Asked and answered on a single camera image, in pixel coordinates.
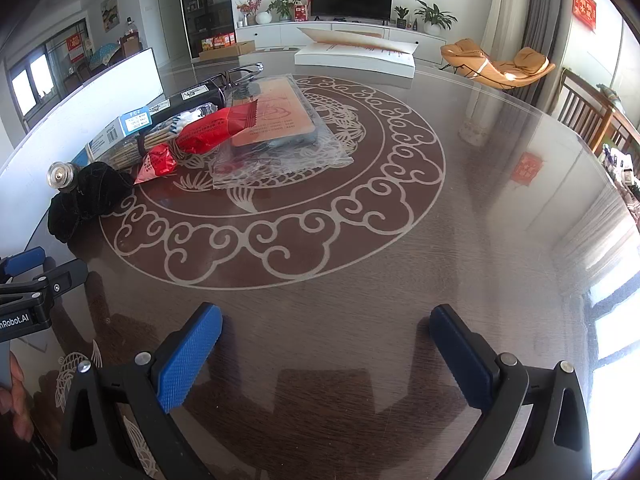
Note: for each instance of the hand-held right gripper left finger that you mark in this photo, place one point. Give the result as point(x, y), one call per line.
point(190, 355)

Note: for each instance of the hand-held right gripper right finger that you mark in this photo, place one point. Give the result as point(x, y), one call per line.
point(462, 355)

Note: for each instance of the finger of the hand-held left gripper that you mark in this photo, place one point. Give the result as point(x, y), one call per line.
point(22, 261)
point(65, 275)

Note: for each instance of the bagged bundle of bamboo chopsticks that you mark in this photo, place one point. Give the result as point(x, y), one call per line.
point(125, 154)

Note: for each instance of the person's left hand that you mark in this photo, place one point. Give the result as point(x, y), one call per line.
point(12, 400)

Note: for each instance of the black velvet pouch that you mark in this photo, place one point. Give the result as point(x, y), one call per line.
point(90, 195)

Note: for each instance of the small red snack packet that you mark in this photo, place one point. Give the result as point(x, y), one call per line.
point(156, 164)

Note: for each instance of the small blue white box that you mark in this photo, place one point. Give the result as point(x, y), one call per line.
point(112, 132)

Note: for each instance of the large white flat board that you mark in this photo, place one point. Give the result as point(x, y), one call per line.
point(100, 95)

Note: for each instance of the large red snack packet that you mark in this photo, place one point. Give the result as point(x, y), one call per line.
point(212, 129)

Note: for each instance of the long black box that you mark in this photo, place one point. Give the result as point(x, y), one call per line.
point(192, 97)

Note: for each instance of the red door poster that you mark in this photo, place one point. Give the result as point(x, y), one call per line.
point(78, 47)

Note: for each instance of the table with blue cloth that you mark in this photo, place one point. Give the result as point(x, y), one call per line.
point(106, 54)

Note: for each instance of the clear bag with orange card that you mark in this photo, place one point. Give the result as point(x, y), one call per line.
point(280, 115)

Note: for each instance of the cardboard box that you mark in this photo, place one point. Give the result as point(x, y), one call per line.
point(230, 51)

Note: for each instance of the wooden chair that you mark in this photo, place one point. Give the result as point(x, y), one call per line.
point(575, 100)

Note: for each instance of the orange snack boxes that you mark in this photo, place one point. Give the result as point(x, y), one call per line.
point(218, 41)

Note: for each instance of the eyeglasses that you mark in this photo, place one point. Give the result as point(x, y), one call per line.
point(257, 66)

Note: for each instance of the orange lounge chair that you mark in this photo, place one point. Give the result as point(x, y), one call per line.
point(500, 67)

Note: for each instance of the dark glass display cabinet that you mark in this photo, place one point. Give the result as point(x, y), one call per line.
point(205, 0)

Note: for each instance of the open white gift box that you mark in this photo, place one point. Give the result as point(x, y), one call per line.
point(350, 60)

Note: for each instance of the white television cabinet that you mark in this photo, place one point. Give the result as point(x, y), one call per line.
point(270, 34)

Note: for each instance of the vase with red flowers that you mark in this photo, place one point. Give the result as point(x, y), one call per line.
point(248, 10)

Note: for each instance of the round white vase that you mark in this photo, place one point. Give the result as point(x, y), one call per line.
point(263, 18)

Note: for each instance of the large potted plant white pot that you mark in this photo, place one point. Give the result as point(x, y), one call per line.
point(435, 17)

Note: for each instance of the small potted plant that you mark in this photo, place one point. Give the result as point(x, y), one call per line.
point(401, 16)

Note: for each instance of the grey curtain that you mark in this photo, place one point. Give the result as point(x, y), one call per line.
point(547, 20)

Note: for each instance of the leafy green potted plant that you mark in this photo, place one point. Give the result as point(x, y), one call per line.
point(282, 6)

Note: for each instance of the white sheer curtain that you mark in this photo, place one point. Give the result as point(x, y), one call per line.
point(505, 10)

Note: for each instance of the red gift box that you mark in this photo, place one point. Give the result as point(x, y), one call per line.
point(301, 11)

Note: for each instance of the framed wall painting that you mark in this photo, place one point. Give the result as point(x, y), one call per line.
point(109, 11)

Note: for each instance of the red wall hanging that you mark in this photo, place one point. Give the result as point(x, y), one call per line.
point(585, 7)

